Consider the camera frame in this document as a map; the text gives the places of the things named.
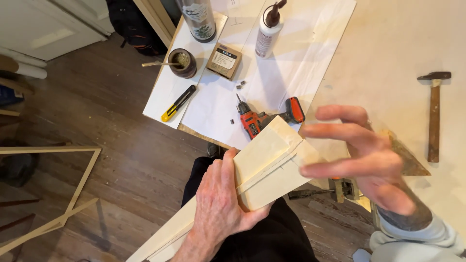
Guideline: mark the person's left hand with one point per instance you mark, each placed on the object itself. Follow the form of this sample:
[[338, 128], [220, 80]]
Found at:
[[218, 207]]

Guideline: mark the person's right hand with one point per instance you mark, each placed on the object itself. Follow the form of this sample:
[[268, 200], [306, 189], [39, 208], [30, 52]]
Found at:
[[382, 171]]

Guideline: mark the pale wooden moulding strip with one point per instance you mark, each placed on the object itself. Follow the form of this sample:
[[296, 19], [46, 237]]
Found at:
[[276, 183], [262, 145]]

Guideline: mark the metal screw clamp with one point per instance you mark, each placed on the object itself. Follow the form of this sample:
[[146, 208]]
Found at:
[[342, 189]]

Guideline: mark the person's black trousers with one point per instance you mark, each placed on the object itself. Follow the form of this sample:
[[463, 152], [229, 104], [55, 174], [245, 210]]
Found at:
[[262, 240]]

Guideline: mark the person's black shoe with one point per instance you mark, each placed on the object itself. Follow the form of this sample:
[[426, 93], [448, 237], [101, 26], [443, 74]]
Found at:
[[214, 151]]

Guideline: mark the person's light grey sleeve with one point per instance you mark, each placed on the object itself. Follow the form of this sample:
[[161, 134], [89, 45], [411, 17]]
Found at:
[[415, 242]]

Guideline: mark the yellow black utility knife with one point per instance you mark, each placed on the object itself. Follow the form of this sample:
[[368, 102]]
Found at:
[[177, 104]]

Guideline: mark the narrow white paper sheet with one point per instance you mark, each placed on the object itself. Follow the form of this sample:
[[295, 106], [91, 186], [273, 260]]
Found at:
[[171, 91]]

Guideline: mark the large white paper sheet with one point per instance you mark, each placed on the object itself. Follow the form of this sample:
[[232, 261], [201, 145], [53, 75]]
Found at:
[[291, 69]]

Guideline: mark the dark brown mate gourd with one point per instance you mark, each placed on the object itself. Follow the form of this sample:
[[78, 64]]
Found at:
[[184, 65]]

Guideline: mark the small brown cardboard box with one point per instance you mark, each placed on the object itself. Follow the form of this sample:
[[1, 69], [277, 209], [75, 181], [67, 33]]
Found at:
[[224, 60]]

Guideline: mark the metal drinking straw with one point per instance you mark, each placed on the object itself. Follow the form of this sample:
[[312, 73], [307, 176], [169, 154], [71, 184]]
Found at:
[[156, 64]]

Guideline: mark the white glue bottle brown cap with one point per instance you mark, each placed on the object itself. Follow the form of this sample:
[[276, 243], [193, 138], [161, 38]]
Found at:
[[267, 34]]

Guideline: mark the printed steel thermos flask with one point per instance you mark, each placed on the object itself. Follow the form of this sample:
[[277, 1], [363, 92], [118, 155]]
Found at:
[[198, 20]]

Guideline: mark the black backpack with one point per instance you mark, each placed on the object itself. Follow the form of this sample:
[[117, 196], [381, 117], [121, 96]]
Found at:
[[134, 25]]

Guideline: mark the blue box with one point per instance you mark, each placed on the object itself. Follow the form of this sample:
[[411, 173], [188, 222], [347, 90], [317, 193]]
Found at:
[[9, 95]]

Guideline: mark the white paper rolls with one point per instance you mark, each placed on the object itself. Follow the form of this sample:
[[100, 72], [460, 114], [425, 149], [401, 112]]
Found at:
[[25, 65]]

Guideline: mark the white door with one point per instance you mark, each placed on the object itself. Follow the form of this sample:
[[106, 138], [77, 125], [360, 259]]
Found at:
[[54, 25]]

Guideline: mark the pale wooden picture frame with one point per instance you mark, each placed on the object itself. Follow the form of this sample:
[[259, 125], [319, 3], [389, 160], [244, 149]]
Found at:
[[82, 182]]

